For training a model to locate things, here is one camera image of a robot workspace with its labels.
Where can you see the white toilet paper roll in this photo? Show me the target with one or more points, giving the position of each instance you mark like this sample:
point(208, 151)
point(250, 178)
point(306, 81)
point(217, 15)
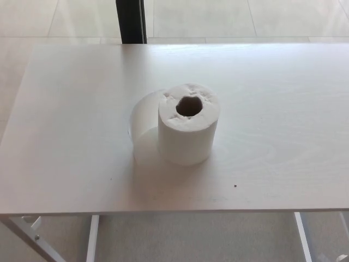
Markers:
point(188, 142)

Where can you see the black vertical pillar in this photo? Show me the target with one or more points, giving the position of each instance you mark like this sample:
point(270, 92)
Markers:
point(131, 21)

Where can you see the white table leg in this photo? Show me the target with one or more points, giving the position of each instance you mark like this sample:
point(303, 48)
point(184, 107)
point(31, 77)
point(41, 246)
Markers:
point(92, 240)
point(345, 218)
point(303, 240)

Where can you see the white diagonal table brace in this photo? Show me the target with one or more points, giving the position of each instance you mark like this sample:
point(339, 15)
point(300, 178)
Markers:
point(30, 241)

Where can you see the white table frame bracket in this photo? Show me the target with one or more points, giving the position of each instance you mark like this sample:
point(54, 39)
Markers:
point(34, 223)

